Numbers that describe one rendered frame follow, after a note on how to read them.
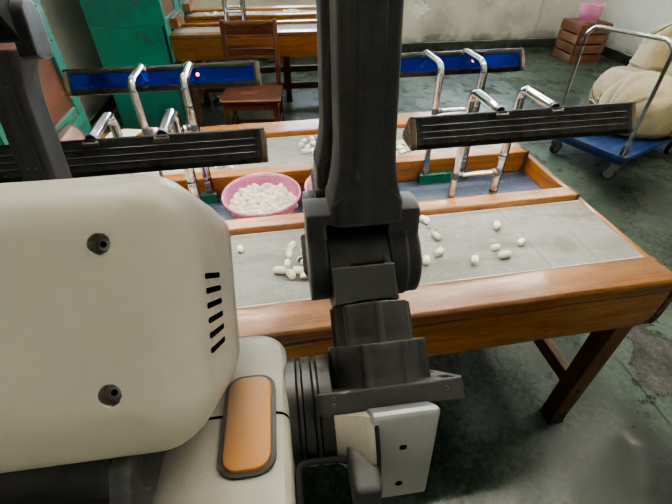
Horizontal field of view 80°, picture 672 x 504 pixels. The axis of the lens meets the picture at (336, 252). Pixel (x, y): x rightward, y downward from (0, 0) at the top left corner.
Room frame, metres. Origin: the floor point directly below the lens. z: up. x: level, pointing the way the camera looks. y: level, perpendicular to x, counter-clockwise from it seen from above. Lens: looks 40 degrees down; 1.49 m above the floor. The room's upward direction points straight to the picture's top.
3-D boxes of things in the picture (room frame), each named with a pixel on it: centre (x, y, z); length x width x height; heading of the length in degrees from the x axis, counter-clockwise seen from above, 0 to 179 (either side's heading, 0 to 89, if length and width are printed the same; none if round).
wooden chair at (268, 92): (3.09, 0.63, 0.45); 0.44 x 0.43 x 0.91; 93
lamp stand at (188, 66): (1.31, 0.55, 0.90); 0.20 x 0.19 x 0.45; 100
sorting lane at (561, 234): (0.86, 0.03, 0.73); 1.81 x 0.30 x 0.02; 100
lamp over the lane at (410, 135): (1.01, -0.48, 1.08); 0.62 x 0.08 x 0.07; 100
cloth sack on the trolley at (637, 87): (2.97, -2.25, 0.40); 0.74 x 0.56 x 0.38; 99
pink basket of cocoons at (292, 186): (1.16, 0.25, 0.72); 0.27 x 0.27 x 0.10
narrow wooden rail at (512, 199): (1.03, 0.06, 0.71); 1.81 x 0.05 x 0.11; 100
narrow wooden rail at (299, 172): (1.35, 0.12, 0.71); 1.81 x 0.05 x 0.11; 100
